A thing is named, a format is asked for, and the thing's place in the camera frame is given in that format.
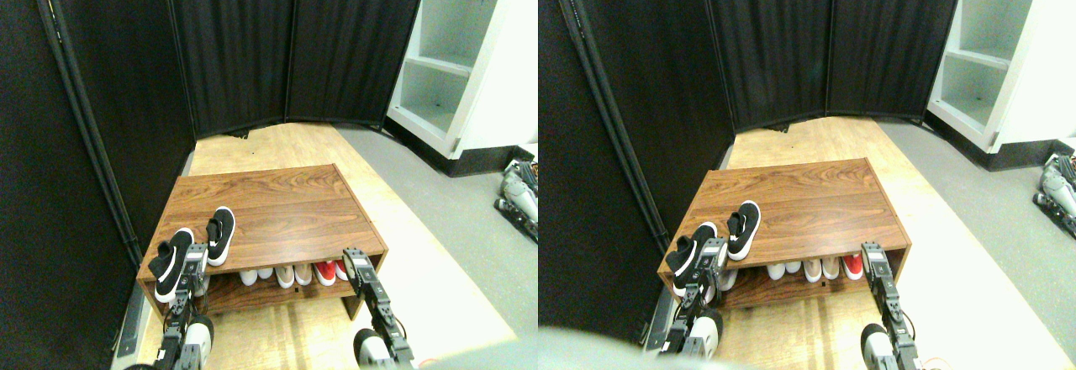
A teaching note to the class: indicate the black shoe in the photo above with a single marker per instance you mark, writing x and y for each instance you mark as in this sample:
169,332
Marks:
168,269
220,235
685,261
744,229

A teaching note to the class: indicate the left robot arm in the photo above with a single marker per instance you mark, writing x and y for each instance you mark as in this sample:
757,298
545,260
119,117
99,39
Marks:
706,328
198,336

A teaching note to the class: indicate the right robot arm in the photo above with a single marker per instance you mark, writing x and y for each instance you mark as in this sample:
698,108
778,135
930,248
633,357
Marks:
370,349
878,349

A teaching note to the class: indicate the white shoe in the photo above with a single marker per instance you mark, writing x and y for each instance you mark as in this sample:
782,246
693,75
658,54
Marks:
248,277
727,280
775,271
265,273
793,266

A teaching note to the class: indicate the red shoe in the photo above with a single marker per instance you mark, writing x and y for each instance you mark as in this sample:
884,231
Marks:
325,272
340,271
851,266

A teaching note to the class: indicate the beige shoe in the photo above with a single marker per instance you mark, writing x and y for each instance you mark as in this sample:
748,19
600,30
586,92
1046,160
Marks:
284,276
812,270
303,273
830,267

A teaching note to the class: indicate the brown shoe rack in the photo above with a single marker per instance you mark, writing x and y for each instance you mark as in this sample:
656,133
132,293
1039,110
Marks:
286,210
807,206

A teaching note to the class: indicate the black curtain stand pole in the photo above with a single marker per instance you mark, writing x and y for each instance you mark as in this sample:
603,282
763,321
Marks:
599,76
76,76

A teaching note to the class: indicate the white shelf unit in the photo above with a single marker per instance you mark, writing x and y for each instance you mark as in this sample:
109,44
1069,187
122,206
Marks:
1042,59
508,67

